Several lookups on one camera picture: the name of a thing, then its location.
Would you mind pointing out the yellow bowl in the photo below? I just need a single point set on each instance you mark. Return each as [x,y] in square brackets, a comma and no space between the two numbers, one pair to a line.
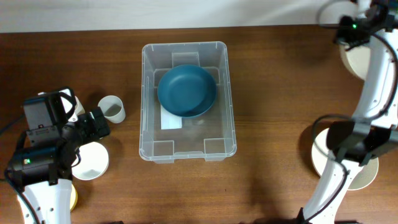
[73,198]

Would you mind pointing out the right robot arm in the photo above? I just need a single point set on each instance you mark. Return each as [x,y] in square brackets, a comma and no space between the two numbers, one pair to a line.
[353,141]

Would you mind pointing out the dark blue bowl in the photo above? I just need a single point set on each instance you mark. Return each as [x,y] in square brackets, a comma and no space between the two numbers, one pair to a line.
[187,91]

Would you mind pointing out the white paper label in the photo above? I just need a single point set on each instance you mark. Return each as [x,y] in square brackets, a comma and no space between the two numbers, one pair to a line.
[169,120]

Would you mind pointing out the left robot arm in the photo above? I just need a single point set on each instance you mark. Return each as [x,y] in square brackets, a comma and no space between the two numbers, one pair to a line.
[40,170]

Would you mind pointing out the clear plastic storage bin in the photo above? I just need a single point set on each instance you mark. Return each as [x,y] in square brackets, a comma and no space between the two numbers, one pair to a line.
[210,136]

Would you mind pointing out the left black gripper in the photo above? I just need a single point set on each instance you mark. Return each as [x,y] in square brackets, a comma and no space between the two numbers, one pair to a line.
[93,133]

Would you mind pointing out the cream bowl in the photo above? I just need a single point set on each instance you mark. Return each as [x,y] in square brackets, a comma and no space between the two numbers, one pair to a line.
[356,60]
[363,178]

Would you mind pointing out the white bowl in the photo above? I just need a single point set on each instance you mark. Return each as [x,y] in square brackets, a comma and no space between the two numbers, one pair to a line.
[94,162]

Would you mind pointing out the white cup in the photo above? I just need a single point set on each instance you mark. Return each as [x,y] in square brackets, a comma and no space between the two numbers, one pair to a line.
[79,109]
[112,108]

